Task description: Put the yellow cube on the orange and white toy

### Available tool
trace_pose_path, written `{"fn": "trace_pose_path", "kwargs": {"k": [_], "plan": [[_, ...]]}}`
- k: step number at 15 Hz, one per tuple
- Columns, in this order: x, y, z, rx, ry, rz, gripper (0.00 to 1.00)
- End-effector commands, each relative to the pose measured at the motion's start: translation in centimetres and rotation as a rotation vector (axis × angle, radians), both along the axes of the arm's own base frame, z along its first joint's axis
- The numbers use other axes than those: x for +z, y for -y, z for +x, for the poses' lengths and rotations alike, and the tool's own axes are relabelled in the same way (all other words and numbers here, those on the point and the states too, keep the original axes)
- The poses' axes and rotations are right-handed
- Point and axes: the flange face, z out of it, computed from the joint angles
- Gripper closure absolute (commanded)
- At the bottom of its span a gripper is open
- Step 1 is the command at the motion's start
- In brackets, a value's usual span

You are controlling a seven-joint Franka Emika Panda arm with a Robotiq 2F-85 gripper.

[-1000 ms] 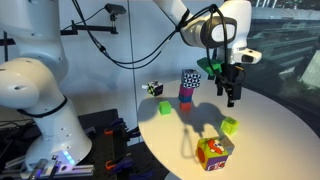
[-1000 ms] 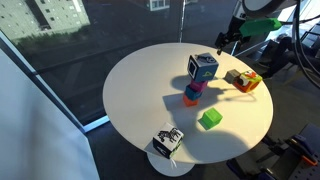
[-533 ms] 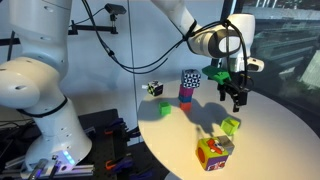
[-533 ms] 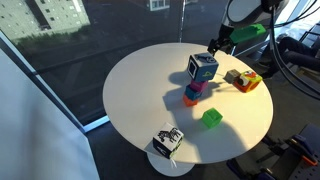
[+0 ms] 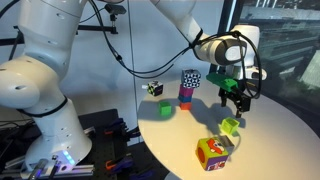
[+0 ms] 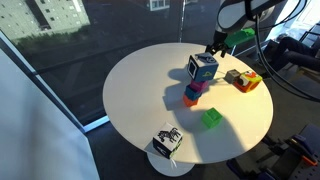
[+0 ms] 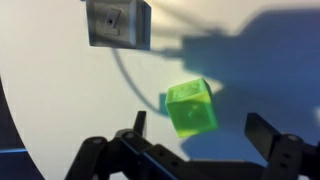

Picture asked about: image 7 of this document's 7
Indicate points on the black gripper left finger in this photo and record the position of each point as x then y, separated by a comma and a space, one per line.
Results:
93, 156

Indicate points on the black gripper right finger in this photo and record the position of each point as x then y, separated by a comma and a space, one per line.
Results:
286, 156

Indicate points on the yellow plastic cube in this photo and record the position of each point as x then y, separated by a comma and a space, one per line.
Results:
191, 113

